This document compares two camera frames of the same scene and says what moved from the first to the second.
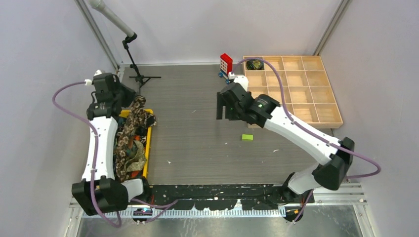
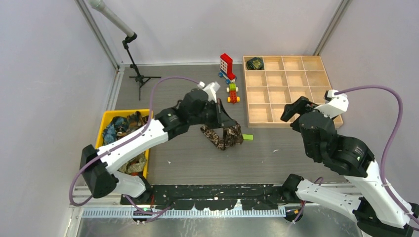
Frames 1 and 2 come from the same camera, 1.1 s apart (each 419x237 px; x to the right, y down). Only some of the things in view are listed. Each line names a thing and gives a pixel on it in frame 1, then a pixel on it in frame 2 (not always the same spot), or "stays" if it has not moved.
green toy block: (247, 137) stays
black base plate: (217, 196) stays
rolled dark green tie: (257, 64) stays
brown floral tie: (138, 119) → (223, 138)
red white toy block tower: (226, 68) stays
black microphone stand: (141, 79) stays
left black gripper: (131, 94) → (222, 119)
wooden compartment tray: (307, 95) stays
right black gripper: (221, 102) → (296, 105)
